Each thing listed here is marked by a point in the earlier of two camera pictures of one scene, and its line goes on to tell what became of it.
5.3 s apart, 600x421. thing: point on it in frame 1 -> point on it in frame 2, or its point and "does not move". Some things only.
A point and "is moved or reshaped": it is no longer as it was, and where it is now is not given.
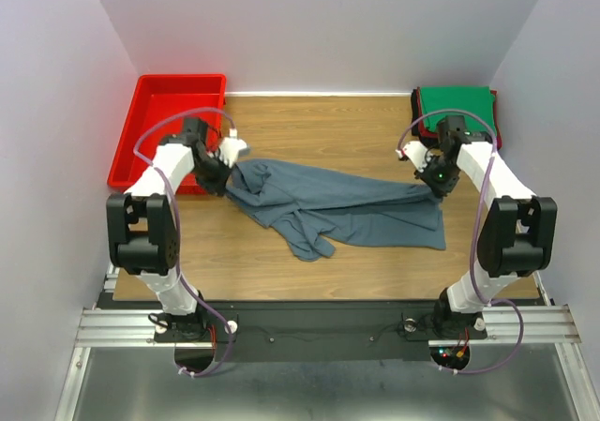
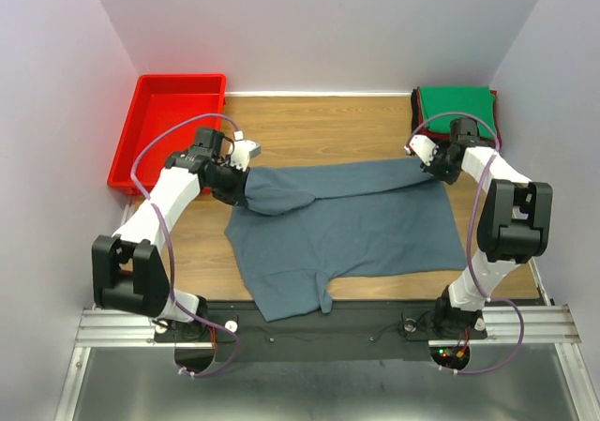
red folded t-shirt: (426, 133) does not move
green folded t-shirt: (475, 104) does not move
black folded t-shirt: (424, 141) does not move
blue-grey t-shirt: (319, 209) is moved or reshaped
